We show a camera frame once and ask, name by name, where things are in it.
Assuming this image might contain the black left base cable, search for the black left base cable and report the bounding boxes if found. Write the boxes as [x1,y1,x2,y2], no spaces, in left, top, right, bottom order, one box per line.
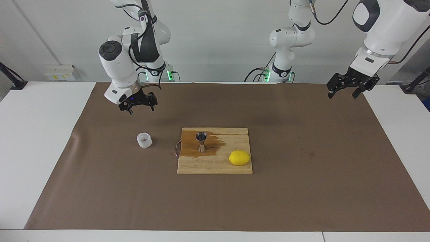
[244,52,274,82]

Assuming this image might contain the wooden cutting board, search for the wooden cutting board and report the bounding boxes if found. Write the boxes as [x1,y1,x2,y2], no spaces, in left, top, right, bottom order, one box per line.
[177,127,253,175]

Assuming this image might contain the yellow lemon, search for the yellow lemon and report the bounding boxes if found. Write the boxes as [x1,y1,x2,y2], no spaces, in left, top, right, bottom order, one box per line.
[228,150,251,166]

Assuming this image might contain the black base cable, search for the black base cable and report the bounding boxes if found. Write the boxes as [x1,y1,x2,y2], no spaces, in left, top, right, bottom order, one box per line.
[244,52,274,82]
[134,66,148,82]

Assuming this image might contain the steel double jigger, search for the steel double jigger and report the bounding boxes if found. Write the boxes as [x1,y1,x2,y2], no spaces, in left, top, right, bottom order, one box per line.
[196,132,208,153]

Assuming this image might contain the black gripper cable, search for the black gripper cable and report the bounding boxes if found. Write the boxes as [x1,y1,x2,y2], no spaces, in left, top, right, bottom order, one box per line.
[111,0,162,90]
[309,0,430,64]

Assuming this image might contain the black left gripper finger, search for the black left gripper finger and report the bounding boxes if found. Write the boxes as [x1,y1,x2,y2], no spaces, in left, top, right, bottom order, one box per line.
[352,77,380,99]
[327,73,347,99]

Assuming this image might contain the black clamp stand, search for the black clamp stand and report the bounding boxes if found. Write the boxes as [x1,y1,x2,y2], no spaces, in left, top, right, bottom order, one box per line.
[0,62,28,90]
[402,67,430,93]

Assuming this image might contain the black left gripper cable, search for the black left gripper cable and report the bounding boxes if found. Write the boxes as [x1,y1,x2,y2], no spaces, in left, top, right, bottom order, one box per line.
[309,0,430,64]

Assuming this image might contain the black right base cable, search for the black right base cable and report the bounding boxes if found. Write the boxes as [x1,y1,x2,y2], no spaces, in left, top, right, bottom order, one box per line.
[134,66,148,82]

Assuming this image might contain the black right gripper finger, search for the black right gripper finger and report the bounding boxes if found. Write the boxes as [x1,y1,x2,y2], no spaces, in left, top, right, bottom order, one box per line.
[144,93,158,112]
[118,100,135,115]

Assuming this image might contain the brown paper table mat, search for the brown paper table mat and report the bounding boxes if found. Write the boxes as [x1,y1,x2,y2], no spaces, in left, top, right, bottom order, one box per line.
[24,82,430,232]

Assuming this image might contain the small translucent white cup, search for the small translucent white cup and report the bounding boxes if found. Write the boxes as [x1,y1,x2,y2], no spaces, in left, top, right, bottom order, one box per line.
[137,132,153,149]

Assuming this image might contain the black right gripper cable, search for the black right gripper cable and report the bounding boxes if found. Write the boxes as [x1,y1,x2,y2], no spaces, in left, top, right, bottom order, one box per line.
[111,0,162,90]

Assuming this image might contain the white wall socket box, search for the white wall socket box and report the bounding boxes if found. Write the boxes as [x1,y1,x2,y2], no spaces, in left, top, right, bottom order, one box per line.
[45,65,78,81]

